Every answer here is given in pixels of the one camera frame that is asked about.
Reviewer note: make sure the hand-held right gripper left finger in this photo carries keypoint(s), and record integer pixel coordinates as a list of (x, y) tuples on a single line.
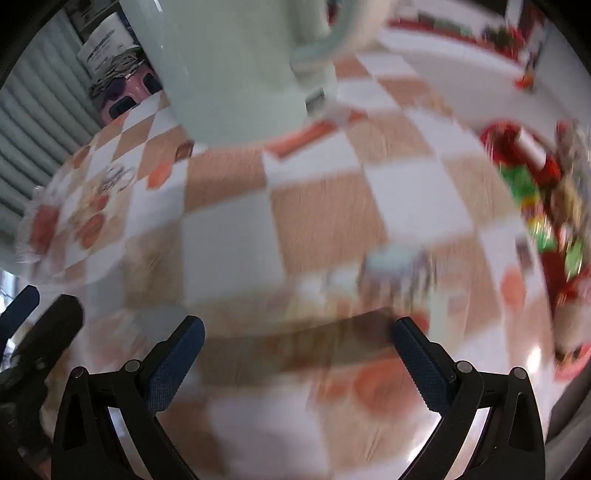
[(178, 364)]

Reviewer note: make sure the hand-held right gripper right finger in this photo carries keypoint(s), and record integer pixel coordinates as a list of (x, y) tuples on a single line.
[(422, 367)]

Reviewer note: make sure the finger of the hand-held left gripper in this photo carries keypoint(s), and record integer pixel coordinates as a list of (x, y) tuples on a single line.
[(23, 307), (53, 327)]

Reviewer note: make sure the grey pleated curtain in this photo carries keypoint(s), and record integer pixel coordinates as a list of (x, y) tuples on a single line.
[(41, 120)]

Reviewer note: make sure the checkered printed tablecloth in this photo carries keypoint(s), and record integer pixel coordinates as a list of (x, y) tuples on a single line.
[(318, 207)]

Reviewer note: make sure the pink plastic stool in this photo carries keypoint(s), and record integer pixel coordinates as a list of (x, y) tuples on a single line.
[(131, 94)]

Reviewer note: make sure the white printed sack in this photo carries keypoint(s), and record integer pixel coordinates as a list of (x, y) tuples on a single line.
[(106, 46)]

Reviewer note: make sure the pale green cutting board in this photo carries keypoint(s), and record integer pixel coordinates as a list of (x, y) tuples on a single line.
[(221, 69)]

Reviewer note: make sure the white cabinet with red top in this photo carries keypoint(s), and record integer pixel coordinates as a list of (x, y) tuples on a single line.
[(457, 50)]

